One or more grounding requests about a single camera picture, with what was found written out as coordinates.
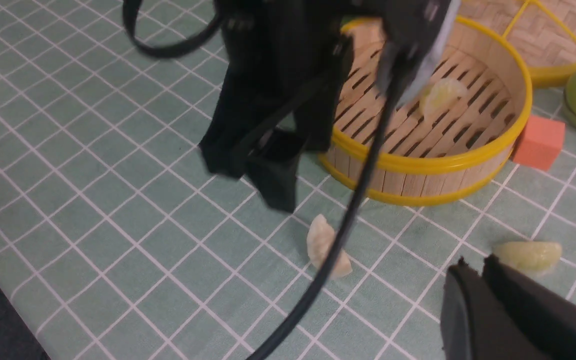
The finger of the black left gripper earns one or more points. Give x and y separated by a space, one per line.
272 168
243 128

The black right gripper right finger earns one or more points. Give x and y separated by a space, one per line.
546 319

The green checkered tablecloth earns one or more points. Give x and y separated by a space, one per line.
116 244

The white dumpling bottom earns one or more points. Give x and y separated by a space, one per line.
321 236

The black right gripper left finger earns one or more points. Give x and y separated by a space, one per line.
476 325

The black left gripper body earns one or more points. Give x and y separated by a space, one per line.
293 47

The orange cube block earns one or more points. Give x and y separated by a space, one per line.
540 143

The bamboo steamer tray yellow rim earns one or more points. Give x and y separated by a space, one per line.
449 154

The pale green dumpling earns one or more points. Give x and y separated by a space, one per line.
533 258
439 95

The woven bamboo steamer lid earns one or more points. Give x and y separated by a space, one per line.
542 31

